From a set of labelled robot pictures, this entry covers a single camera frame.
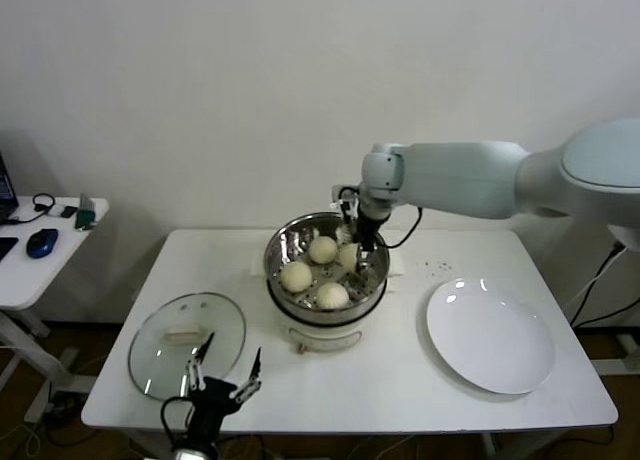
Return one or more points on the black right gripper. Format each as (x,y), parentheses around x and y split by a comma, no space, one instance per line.
(367,230)

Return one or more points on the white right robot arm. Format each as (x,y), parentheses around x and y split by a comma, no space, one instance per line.
(450,175)

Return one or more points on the stainless perforated steamer basket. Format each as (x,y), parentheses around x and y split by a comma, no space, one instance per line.
(280,250)

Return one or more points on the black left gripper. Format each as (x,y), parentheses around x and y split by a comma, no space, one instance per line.
(215,400)

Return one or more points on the blue computer mouse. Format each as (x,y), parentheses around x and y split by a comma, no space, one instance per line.
(42,243)

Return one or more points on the white steamed baozi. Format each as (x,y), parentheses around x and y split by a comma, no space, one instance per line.
(322,250)
(332,296)
(296,276)
(348,257)

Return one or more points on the white round plate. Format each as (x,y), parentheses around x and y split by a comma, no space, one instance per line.
(490,335)

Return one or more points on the small white adapter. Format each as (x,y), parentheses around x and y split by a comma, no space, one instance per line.
(57,211)

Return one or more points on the glass pot lid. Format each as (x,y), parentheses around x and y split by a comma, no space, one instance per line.
(210,315)

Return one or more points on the green circuit board gadget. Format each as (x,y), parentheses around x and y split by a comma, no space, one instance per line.
(85,217)

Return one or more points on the white side table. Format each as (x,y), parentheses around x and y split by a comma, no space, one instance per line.
(40,275)

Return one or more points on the black headphones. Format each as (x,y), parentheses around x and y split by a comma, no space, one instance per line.
(36,202)

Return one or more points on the white stand base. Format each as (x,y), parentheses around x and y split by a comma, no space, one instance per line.
(620,365)

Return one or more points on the small black device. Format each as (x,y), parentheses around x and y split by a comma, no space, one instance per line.
(71,212)

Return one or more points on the white electric cooking pot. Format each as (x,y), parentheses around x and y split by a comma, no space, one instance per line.
(325,337)

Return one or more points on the black smartphone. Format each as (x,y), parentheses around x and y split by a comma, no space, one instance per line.
(6,249)

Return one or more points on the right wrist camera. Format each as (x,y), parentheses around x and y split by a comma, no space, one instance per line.
(345,197)

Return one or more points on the dark laptop computer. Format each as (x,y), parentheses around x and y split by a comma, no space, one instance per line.
(4,185)

